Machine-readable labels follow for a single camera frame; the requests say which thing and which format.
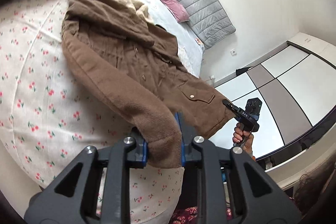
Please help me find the brown fur-collared coat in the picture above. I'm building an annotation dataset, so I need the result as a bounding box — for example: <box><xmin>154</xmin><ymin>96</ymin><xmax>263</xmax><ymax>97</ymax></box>
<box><xmin>62</xmin><ymin>0</ymin><xmax>233</xmax><ymax>168</ymax></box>

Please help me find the right hand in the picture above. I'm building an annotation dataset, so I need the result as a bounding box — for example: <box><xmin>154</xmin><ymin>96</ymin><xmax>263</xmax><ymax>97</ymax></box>
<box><xmin>232</xmin><ymin>123</ymin><xmax>254</xmax><ymax>157</ymax></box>

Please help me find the white grey wardrobe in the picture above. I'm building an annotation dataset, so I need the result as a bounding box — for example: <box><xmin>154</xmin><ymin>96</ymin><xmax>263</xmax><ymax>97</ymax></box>
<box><xmin>215</xmin><ymin>33</ymin><xmax>335</xmax><ymax>189</ymax></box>

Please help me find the cherry print white blanket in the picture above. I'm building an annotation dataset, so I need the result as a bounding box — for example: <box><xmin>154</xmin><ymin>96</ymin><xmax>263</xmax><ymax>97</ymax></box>
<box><xmin>0</xmin><ymin>0</ymin><xmax>185</xmax><ymax>224</ymax></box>

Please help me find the small orange packet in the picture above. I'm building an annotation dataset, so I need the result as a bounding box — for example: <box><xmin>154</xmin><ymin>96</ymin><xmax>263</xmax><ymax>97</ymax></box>
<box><xmin>195</xmin><ymin>38</ymin><xmax>203</xmax><ymax>46</ymax></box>

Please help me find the grey padded headboard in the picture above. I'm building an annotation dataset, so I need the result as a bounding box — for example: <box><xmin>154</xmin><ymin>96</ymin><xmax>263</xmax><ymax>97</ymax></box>
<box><xmin>177</xmin><ymin>0</ymin><xmax>236</xmax><ymax>49</ymax></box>

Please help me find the pink velvet pillow front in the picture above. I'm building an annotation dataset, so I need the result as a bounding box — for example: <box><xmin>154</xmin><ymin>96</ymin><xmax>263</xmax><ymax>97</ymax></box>
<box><xmin>161</xmin><ymin>0</ymin><xmax>189</xmax><ymax>23</ymax></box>

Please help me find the light blue bed sheet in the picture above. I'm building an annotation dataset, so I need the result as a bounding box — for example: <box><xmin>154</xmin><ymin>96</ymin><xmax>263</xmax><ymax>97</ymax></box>
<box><xmin>138</xmin><ymin>0</ymin><xmax>204</xmax><ymax>77</ymax></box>

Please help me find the wall socket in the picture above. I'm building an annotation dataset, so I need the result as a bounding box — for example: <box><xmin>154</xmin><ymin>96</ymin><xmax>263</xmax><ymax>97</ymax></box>
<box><xmin>230</xmin><ymin>49</ymin><xmax>236</xmax><ymax>56</ymax></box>

